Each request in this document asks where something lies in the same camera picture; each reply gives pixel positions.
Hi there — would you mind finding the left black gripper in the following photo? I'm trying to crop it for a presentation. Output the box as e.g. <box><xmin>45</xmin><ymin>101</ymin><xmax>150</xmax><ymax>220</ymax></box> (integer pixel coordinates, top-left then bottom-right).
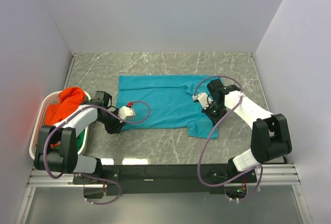
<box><xmin>98</xmin><ymin>108</ymin><xmax>127</xmax><ymax>134</ymax></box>

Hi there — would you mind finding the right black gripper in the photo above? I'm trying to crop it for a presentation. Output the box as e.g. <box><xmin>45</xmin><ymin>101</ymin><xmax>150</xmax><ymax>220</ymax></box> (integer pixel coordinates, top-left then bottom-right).
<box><xmin>202</xmin><ymin>101</ymin><xmax>227</xmax><ymax>126</ymax></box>

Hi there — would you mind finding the teal t shirt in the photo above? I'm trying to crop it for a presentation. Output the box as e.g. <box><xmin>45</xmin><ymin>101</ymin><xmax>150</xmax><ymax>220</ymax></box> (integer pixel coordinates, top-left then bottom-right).
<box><xmin>116</xmin><ymin>75</ymin><xmax>214</xmax><ymax>139</ymax></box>

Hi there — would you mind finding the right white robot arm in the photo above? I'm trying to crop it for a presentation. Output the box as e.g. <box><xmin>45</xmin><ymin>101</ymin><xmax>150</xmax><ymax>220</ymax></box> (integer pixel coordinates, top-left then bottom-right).
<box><xmin>192</xmin><ymin>79</ymin><xmax>292</xmax><ymax>182</ymax></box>

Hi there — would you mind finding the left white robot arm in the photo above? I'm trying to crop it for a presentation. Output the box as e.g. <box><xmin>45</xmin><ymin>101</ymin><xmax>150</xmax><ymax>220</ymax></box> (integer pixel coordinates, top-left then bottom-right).
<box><xmin>34</xmin><ymin>91</ymin><xmax>125</xmax><ymax>184</ymax></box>

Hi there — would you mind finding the green t shirt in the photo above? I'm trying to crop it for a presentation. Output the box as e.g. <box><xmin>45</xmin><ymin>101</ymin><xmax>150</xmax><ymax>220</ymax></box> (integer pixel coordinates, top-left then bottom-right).
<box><xmin>77</xmin><ymin>130</ymin><xmax>86</xmax><ymax>154</ymax></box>

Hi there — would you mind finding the orange t shirt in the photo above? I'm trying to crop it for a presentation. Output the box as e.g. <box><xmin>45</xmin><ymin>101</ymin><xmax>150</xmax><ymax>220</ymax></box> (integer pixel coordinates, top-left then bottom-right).
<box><xmin>45</xmin><ymin>86</ymin><xmax>86</xmax><ymax>149</ymax></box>

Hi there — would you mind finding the white laundry basket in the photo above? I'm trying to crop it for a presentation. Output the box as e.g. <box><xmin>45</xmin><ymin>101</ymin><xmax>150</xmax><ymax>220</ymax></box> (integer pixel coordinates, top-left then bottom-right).
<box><xmin>29</xmin><ymin>91</ymin><xmax>89</xmax><ymax>159</ymax></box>

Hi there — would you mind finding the black base beam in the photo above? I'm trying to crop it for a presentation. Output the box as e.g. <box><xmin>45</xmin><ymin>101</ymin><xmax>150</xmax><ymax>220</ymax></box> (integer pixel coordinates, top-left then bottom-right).
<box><xmin>72</xmin><ymin>163</ymin><xmax>258</xmax><ymax>199</ymax></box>

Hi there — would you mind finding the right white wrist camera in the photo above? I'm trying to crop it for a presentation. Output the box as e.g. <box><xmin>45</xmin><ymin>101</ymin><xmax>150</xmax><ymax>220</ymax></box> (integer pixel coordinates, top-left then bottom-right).
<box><xmin>192</xmin><ymin>93</ymin><xmax>213</xmax><ymax>110</ymax></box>

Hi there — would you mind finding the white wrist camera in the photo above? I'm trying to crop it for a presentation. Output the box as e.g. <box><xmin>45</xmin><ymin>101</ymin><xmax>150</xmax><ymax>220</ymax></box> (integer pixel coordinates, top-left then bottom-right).
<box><xmin>192</xmin><ymin>93</ymin><xmax>213</xmax><ymax>110</ymax></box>
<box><xmin>118</xmin><ymin>101</ymin><xmax>136</xmax><ymax>120</ymax></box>

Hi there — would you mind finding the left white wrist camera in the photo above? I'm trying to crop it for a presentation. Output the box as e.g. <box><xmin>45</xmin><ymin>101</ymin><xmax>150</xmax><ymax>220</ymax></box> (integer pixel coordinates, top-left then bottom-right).
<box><xmin>118</xmin><ymin>101</ymin><xmax>136</xmax><ymax>120</ymax></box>

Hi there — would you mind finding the aluminium rail frame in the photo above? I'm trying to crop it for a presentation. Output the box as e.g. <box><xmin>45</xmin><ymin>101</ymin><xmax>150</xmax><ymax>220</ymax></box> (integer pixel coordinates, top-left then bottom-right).
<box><xmin>15</xmin><ymin>164</ymin><xmax>313</xmax><ymax>223</ymax></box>

